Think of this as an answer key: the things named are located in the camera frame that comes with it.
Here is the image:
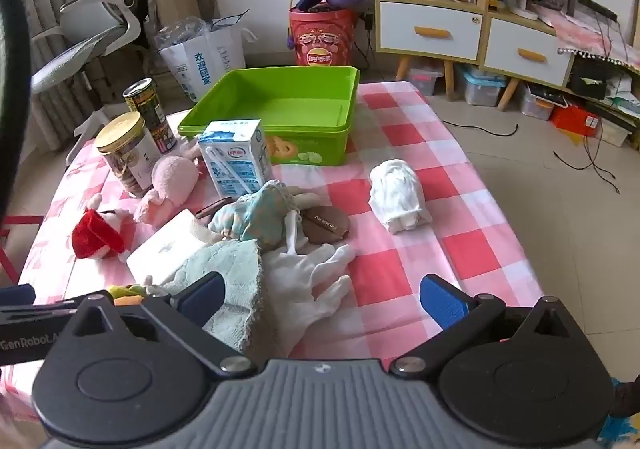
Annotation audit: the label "white printed paper bag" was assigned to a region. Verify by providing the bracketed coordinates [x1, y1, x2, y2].
[155, 12, 257, 102]

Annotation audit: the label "white sponge block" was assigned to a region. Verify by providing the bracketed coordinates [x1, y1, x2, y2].
[126, 208, 216, 280]

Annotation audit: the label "pink floral table cover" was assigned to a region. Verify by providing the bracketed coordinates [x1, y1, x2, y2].
[542, 4, 640, 71]

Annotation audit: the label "pink plush toy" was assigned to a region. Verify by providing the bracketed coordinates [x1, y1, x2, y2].
[134, 139, 202, 225]

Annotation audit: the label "white rolled cloth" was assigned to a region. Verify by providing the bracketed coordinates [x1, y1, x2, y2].
[369, 159, 433, 234]

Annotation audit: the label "red box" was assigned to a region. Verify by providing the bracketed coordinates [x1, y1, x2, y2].
[550, 102, 601, 136]

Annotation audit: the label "black box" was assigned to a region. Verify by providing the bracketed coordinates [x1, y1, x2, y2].
[570, 56, 626, 98]

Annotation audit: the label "blue white milk carton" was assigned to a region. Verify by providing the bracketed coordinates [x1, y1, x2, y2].
[197, 119, 273, 202]

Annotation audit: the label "wooden cabinet white drawers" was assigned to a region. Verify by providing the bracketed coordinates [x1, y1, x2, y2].
[372, 0, 576, 111]

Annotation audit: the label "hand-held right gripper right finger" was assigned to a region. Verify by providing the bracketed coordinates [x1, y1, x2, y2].
[389, 274, 583, 377]

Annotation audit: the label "black yellow tin can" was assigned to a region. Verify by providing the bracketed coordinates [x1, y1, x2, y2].
[122, 78, 178, 155]

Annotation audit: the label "clear storage box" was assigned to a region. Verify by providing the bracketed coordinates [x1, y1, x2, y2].
[407, 60, 444, 96]
[455, 64, 508, 106]
[517, 82, 569, 121]

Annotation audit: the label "white glove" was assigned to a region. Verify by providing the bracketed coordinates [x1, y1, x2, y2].
[262, 244, 357, 357]

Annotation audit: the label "rag doll teal dress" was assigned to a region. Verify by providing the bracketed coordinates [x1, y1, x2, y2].
[207, 179, 326, 255]

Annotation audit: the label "gold lid clear jar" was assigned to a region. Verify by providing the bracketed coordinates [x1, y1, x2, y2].
[95, 112, 156, 200]

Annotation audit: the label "green plastic bin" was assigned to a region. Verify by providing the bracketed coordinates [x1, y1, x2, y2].
[177, 66, 361, 167]

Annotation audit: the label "red printed bucket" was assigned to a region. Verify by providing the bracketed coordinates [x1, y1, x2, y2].
[287, 4, 360, 67]

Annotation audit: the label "plush burger toy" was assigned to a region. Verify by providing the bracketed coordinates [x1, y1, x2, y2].
[110, 283, 151, 306]

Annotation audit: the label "black floor cable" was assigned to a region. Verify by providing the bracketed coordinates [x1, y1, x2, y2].
[552, 126, 622, 195]
[442, 119, 519, 138]

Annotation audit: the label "grey white office chair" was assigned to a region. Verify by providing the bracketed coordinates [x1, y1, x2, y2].
[30, 0, 143, 95]

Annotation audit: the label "red white santa plush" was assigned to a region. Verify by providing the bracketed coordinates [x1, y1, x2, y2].
[71, 194, 136, 262]

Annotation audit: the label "pink white checkered tablecloth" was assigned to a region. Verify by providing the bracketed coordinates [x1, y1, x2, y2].
[0, 79, 546, 397]

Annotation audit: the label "brown round compact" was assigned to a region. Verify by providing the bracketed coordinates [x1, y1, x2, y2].
[300, 206, 351, 246]

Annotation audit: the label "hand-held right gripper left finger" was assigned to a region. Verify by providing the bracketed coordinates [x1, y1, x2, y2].
[65, 272, 257, 377]

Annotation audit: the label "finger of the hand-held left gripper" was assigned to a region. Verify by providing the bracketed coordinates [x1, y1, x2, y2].
[0, 284, 37, 306]

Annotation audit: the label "light teal towel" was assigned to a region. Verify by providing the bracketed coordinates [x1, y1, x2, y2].
[160, 239, 264, 355]

